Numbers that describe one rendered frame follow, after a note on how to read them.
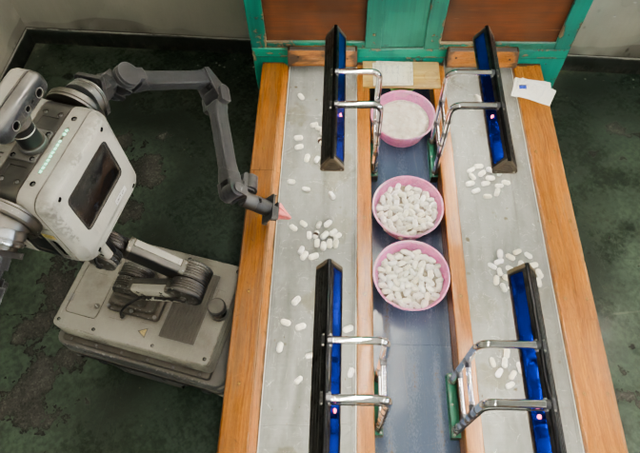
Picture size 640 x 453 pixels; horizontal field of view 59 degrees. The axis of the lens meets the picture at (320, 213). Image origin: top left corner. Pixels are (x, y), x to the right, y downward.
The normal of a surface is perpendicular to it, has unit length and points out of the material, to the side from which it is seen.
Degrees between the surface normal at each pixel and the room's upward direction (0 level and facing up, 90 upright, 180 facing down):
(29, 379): 0
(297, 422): 0
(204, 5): 90
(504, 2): 90
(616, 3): 90
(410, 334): 0
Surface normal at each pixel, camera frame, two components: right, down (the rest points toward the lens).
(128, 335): -0.03, -0.51
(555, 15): -0.04, 0.86
